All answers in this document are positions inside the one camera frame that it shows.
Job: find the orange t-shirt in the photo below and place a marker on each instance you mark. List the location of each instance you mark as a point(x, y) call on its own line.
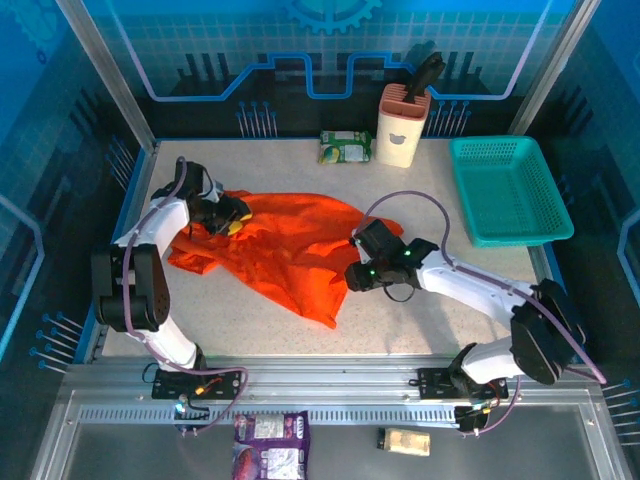
point(290, 250)

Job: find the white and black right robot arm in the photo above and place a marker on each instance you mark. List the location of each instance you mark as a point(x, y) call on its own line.
point(465, 285)

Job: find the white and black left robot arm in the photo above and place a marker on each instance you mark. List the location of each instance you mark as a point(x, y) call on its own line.
point(160, 225)

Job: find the green snack packet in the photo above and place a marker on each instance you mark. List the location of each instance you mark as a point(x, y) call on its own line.
point(345, 147)

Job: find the cream knife block pink rim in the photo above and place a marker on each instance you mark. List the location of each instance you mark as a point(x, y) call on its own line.
point(400, 135)

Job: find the teal plastic basket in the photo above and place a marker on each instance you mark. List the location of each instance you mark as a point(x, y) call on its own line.
point(510, 195)

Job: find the small tan packet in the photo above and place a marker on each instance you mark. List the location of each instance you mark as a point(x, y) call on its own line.
point(405, 442)

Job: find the purple snack packet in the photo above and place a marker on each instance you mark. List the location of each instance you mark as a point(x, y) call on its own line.
point(272, 445)

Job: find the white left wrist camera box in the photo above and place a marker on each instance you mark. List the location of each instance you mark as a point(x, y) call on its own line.
point(213, 190)

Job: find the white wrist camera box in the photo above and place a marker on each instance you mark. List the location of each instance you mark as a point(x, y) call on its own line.
point(213, 190)
point(356, 237)

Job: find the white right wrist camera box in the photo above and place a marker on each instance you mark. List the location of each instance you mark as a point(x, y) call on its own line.
point(356, 237)

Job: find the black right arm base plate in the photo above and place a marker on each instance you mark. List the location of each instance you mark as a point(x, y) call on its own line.
point(435, 382)

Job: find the aluminium mounting rail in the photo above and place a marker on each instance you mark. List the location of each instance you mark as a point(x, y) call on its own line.
point(325, 380)

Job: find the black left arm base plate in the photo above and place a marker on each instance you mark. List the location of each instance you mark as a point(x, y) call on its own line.
point(225, 385)

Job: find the aluminium frame post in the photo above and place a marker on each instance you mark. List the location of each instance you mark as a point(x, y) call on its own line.
point(552, 65)
point(109, 75)

